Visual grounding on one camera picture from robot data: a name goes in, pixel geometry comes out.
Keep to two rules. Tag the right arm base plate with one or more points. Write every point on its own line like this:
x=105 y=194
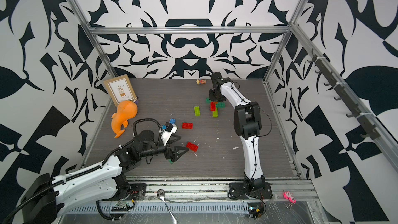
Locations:
x=241 y=191

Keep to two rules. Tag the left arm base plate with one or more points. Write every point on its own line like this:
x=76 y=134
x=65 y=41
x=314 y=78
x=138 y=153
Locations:
x=136 y=192

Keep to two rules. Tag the framed plant picture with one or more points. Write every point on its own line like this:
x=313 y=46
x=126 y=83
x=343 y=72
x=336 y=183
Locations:
x=120 y=89

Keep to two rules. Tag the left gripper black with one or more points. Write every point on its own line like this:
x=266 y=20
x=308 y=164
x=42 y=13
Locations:
x=174 y=154

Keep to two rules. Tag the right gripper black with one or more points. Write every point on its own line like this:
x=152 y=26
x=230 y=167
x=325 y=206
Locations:
x=212 y=98

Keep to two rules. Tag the red lego brick top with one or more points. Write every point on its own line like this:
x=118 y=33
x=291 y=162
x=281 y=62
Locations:
x=186 y=125

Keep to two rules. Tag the small toy figure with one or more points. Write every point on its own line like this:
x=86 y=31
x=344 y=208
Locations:
x=201 y=81

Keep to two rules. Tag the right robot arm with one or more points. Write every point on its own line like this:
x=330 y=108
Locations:
x=247 y=125

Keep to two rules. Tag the orange whale plush toy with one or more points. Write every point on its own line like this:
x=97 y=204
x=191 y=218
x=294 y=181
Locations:
x=126 y=110

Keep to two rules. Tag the lime lego brick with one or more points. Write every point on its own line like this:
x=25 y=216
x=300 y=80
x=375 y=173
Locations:
x=197 y=111
x=215 y=114

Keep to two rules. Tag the pink clip toy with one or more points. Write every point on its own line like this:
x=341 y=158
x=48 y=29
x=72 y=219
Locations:
x=289 y=196

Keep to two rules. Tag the metal spoon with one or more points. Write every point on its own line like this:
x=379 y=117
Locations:
x=161 y=196

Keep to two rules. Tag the wall hook rack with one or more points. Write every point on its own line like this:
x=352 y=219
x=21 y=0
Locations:
x=346 y=94

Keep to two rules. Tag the red lego brick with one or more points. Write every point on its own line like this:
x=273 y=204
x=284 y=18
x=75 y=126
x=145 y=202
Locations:
x=186 y=125
x=192 y=147
x=213 y=107

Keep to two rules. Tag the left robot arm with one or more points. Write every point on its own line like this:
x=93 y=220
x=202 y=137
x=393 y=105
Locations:
x=50 y=197

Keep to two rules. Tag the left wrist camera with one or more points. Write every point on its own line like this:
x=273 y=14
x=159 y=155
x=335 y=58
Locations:
x=167 y=131

